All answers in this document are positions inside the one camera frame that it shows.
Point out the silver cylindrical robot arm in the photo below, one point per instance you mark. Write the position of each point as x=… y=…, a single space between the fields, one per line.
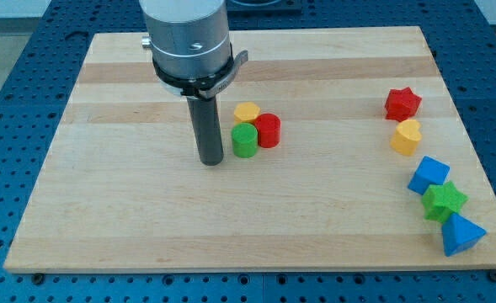
x=193 y=57

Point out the blue cube block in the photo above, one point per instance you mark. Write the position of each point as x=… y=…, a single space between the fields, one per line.
x=430 y=171

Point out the black clamp ring mount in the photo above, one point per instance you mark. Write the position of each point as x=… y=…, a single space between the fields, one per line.
x=204 y=87

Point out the red star block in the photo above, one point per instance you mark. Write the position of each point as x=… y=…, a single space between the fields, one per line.
x=402 y=104

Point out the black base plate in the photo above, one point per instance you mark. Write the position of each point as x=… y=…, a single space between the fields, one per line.
x=264 y=6

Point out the light wooden board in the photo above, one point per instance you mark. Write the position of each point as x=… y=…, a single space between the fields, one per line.
x=122 y=188

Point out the blue triangle block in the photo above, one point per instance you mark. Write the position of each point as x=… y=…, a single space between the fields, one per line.
x=460 y=234

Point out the yellow hexagon block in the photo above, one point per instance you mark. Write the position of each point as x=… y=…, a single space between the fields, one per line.
x=246 y=112

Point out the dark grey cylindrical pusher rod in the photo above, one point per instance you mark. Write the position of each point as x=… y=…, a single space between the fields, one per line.
x=207 y=129

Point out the green star block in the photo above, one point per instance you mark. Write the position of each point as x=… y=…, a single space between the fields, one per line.
x=441 y=201

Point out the yellow heart block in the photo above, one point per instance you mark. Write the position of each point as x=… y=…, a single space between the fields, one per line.
x=406 y=137

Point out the red cylinder block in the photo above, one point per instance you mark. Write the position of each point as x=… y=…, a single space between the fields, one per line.
x=269 y=130

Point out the green cylinder block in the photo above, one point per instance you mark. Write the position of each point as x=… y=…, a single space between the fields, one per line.
x=244 y=140

